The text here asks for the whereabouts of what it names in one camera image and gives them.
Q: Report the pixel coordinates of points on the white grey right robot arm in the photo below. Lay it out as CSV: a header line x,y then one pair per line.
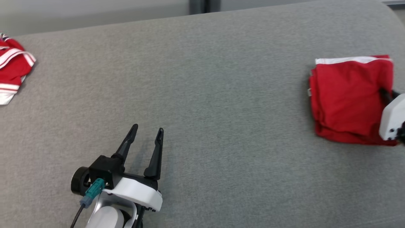
x,y
402,133

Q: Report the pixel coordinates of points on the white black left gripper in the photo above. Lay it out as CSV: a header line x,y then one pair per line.
x,y
139,193

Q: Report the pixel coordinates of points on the grey metal partition post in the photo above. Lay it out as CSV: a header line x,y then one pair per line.
x,y
197,6

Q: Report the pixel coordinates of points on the red shorts with white band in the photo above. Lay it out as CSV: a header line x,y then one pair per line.
x,y
345,101

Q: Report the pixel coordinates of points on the teal left camera connector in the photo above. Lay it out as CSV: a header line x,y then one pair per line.
x,y
93,190

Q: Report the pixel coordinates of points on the red white lettered basketball jersey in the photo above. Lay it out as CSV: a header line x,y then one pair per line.
x,y
14,66

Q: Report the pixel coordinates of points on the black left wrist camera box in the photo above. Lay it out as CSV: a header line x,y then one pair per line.
x,y
104,169

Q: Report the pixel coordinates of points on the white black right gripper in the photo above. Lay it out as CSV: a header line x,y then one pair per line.
x,y
392,120

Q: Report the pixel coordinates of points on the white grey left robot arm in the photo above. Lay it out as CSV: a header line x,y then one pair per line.
x,y
106,218

